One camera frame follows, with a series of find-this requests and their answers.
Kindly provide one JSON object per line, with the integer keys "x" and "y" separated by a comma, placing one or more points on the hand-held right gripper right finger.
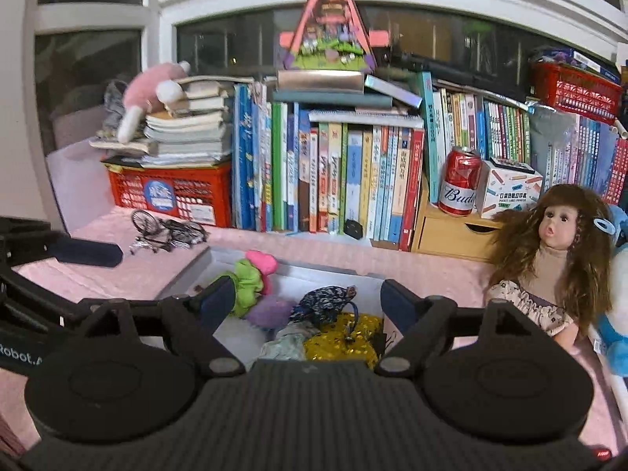
{"x": 395, "y": 299}

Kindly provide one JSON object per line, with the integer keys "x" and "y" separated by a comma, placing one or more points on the pink triangular toy house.
{"x": 328, "y": 29}

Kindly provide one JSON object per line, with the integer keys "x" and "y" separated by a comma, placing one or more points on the white cardboard box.
{"x": 314, "y": 277}

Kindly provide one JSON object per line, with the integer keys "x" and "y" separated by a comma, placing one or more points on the white label printer carton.
{"x": 510, "y": 191}

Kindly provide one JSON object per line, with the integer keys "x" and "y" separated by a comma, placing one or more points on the small wooden drawer box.
{"x": 441, "y": 235}

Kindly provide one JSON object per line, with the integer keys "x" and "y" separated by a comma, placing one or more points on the red drink can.
{"x": 458, "y": 181}

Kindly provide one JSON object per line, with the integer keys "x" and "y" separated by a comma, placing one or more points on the pile of flat-lying books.
{"x": 343, "y": 103}

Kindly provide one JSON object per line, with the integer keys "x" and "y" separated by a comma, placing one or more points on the green checked scrunchie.
{"x": 287, "y": 343}

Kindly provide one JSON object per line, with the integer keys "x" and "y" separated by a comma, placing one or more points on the row of tall picture books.
{"x": 324, "y": 176}

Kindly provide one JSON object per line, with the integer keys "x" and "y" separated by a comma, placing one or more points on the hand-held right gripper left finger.
{"x": 218, "y": 300}

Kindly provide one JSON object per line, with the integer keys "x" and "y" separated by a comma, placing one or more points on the pink scrunchie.
{"x": 262, "y": 261}

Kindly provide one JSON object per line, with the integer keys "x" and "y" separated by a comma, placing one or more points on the blue and white plush toy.
{"x": 615, "y": 324}

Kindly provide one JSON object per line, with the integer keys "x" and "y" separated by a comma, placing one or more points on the brown-haired baby doll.
{"x": 554, "y": 265}

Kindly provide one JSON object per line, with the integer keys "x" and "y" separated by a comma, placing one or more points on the dark floral scrunchie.
{"x": 321, "y": 304}

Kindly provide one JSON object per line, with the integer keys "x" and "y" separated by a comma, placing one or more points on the purple scrunchie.
{"x": 270, "y": 311}

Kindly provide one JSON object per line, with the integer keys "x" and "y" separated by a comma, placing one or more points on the row of slim paperback books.
{"x": 476, "y": 122}

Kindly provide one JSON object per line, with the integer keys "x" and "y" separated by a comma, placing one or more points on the grey patterned cloth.
{"x": 113, "y": 108}

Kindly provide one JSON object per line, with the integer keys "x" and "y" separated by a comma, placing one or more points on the miniature black bicycle model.
{"x": 167, "y": 230}

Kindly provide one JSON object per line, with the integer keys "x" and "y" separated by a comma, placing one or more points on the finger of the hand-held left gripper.
{"x": 34, "y": 294}
{"x": 88, "y": 253}

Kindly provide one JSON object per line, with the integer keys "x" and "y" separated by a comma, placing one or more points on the pink and white plush toy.
{"x": 147, "y": 93}

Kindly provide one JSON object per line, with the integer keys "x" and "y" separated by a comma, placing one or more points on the yellow sequined bow hair clip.
{"x": 333, "y": 348}

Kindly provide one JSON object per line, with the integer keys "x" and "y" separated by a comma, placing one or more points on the white window frame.
{"x": 157, "y": 14}

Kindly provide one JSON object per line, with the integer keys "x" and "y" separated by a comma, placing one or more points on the small black device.
{"x": 352, "y": 229}

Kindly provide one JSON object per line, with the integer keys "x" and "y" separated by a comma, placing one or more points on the stack of worn grey books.
{"x": 191, "y": 127}

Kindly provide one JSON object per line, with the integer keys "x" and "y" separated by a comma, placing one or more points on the red plastic basket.
{"x": 574, "y": 91}

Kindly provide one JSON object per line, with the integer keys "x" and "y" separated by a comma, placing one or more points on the row of thin blue books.
{"x": 593, "y": 157}

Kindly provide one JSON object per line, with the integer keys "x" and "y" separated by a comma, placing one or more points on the red plastic crate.
{"x": 196, "y": 196}

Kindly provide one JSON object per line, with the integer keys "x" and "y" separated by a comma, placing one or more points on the lime green scrunchie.
{"x": 248, "y": 287}

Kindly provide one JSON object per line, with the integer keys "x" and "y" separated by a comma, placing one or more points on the pink cloth cover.
{"x": 122, "y": 277}

